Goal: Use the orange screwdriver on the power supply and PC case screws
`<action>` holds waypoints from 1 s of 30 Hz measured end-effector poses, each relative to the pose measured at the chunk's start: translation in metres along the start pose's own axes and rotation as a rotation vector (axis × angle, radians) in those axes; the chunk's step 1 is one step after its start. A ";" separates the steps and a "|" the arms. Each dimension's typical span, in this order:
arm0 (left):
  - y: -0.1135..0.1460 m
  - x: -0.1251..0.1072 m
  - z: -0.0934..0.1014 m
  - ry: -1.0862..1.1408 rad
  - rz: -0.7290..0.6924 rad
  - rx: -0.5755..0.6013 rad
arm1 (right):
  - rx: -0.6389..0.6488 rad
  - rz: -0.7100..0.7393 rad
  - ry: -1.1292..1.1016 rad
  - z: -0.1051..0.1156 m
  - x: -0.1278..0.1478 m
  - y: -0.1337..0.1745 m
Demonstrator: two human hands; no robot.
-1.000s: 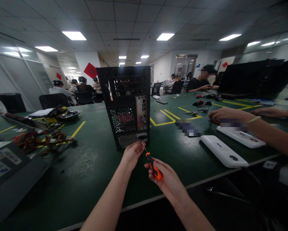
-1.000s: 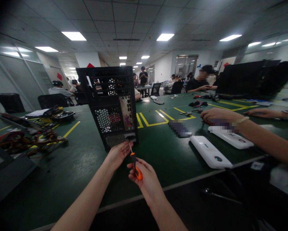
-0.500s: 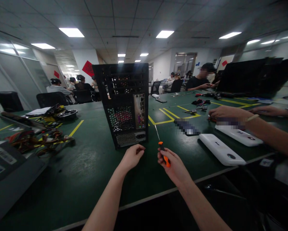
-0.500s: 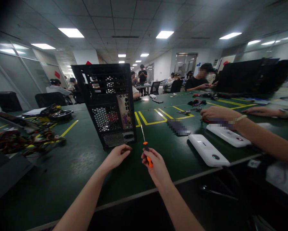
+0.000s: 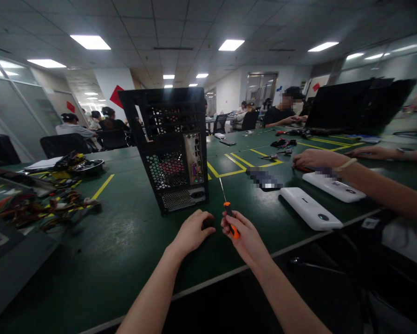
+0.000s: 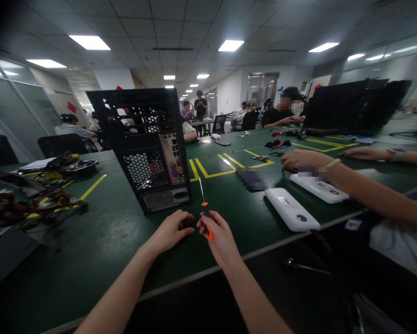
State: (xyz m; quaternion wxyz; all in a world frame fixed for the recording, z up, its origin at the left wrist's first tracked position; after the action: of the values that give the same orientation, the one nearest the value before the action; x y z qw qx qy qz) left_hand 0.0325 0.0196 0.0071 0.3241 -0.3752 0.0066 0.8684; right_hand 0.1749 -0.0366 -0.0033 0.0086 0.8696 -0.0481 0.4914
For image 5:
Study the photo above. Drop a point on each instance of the person's right thumb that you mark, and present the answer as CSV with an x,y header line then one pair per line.
x,y
226,228

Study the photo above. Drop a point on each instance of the white paper sheets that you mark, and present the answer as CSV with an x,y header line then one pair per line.
x,y
43,163

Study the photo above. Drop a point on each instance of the black phone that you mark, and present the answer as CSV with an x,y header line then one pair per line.
x,y
227,142

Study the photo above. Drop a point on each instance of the black office chair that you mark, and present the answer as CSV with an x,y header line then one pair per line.
x,y
1,149
65,144

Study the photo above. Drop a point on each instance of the person's left hand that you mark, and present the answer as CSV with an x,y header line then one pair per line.
x,y
189,236

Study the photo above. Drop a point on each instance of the red diamond wall decoration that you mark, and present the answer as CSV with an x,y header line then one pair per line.
x,y
116,96

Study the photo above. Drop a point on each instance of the white power bank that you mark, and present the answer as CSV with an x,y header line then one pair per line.
x,y
334,188
309,208

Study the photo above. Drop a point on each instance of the person's left thumb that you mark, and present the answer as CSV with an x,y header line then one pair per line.
x,y
208,233

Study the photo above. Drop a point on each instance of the orange black screwdriver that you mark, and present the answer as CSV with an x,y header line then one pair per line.
x,y
229,214

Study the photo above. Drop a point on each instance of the person's left fingers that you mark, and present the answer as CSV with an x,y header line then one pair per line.
x,y
199,215

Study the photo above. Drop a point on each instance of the black round cooler fan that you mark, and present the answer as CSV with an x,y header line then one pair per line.
x,y
90,167

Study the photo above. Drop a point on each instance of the person's right hand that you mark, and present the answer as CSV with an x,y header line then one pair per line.
x,y
245,240

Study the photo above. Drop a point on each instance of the person's right index finger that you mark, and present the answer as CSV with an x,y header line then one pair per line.
x,y
240,220

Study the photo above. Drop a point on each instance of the black computer tower case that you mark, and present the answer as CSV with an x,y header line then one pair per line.
x,y
170,149

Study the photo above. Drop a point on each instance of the black yellow circuit board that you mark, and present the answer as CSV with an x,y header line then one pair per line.
x,y
69,160

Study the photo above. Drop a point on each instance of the grey metal case panel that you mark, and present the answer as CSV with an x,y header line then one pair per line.
x,y
10,264

